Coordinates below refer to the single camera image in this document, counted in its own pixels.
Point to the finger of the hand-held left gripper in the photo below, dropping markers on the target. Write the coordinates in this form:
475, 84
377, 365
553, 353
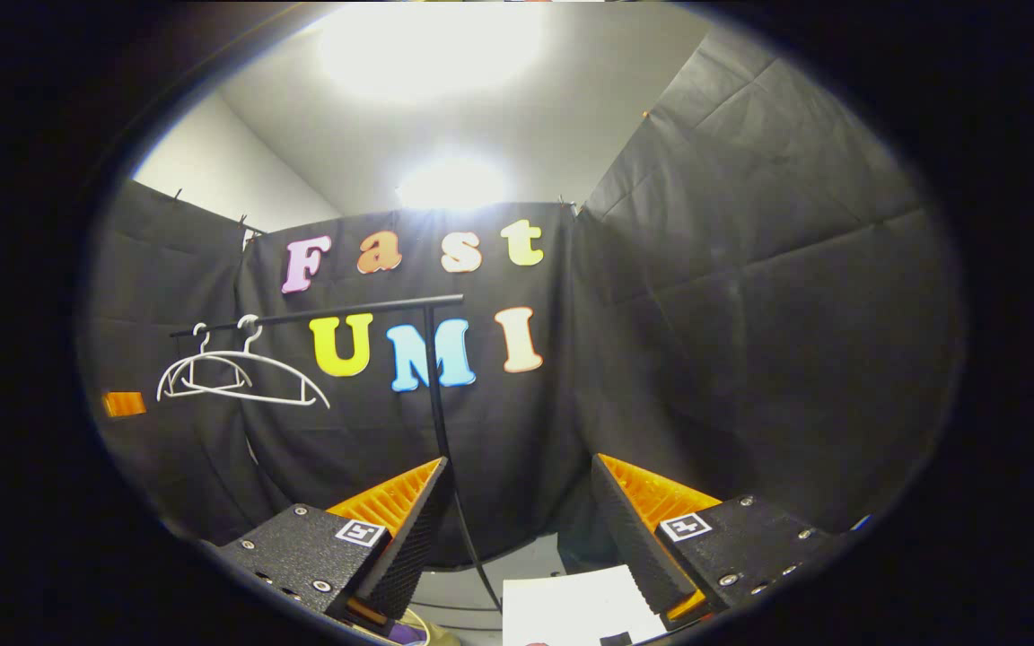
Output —
125, 404

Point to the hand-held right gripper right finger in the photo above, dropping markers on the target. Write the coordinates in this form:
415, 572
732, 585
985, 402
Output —
634, 538

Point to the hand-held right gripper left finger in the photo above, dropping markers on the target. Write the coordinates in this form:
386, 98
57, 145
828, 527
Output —
409, 538

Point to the purple knit jacket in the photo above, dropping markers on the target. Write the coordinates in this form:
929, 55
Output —
407, 634

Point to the beige laundry hamper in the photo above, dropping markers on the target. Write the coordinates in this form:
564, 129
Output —
441, 632

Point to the white plastic hanger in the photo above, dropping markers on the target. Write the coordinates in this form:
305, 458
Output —
293, 370
174, 372

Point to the black clothes rack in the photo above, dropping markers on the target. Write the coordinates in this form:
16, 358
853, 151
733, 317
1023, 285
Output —
434, 386

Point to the white paper sheet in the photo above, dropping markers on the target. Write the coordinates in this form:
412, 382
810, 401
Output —
571, 606

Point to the black backdrop cloth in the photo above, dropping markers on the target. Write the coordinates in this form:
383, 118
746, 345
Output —
750, 314

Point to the large ceiling light panel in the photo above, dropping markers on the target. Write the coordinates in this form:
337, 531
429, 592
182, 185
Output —
432, 45

